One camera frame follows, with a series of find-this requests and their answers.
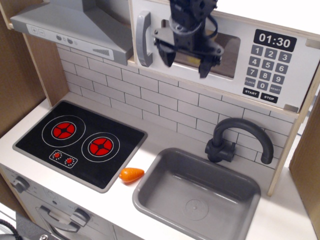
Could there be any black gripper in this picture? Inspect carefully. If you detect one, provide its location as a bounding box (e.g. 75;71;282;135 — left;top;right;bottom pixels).
153;18;224;79

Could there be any white toy microwave door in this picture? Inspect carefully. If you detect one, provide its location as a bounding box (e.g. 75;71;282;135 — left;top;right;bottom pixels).
131;0;320;113

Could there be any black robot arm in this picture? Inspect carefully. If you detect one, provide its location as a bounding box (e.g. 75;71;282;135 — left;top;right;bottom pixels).
153;0;224;78

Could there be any dark grey toy faucet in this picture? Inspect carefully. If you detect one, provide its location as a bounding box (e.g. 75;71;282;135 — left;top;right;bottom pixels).
204;117;275;165

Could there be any grey range hood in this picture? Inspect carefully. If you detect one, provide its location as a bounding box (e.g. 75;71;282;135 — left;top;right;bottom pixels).
10;0;134;65

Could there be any black toy stove top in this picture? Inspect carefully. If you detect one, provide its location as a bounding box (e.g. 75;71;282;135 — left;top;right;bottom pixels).
13;100;148;193

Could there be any orange toy carrot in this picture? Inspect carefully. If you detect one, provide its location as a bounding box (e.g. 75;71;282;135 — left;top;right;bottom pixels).
118;167;145;184

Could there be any grey toy sink basin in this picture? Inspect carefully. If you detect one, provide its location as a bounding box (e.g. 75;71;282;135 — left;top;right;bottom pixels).
132;148;261;240

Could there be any brown cardboard panel right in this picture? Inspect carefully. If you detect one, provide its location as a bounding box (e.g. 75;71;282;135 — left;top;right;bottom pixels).
289;97;320;238

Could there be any grey oven knob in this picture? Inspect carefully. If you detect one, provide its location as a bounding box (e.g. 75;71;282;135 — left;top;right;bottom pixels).
12;176;30;193

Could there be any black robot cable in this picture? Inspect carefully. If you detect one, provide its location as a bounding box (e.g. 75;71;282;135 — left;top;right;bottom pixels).
206;14;220;40

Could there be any grey microwave door handle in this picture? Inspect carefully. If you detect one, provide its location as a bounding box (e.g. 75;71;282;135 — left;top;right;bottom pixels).
135;10;153;68

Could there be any black braided cable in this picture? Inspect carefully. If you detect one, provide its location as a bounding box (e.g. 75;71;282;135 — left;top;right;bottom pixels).
0;218;21;240

